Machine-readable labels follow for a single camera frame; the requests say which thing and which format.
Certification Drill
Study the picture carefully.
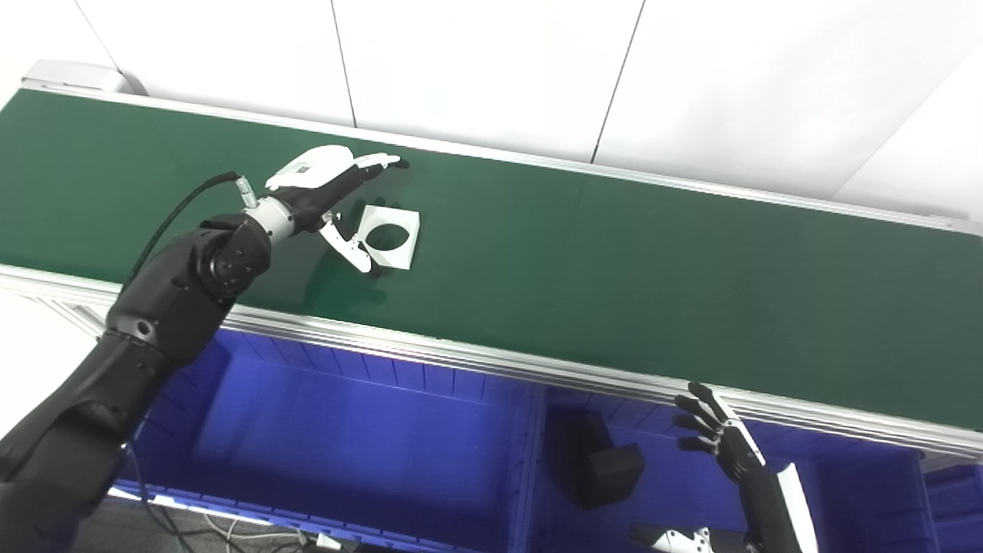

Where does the green conveyor belt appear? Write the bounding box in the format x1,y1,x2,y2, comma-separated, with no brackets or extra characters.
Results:
0,88,983,431
0,77,983,462

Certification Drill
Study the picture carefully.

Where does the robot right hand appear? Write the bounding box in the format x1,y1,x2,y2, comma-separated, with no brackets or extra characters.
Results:
630,382,819,553

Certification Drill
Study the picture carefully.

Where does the white floor cable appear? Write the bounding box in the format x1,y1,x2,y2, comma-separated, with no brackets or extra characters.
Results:
165,507,319,553

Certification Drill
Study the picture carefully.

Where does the aluminium conveyor leg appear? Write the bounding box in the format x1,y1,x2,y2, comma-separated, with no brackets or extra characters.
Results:
31,296,108,339

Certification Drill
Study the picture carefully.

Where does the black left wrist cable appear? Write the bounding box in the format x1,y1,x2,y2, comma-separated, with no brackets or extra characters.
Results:
123,171,258,289

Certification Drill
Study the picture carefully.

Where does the black cube part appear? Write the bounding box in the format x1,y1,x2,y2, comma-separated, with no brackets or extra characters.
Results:
580,444,646,509

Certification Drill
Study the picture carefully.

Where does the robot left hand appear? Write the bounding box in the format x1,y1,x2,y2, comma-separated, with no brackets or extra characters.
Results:
265,144,410,275

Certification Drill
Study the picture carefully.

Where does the blue plastic bin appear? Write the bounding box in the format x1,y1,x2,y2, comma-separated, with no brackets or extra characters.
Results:
108,326,546,553
522,384,942,553
918,461,983,553

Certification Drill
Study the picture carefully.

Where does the white square part round hole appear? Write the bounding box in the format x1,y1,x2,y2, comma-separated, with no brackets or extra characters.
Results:
355,204,421,271

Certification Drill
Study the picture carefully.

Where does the grey conveyor end housing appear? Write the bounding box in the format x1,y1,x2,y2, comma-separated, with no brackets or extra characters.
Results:
22,60,147,97

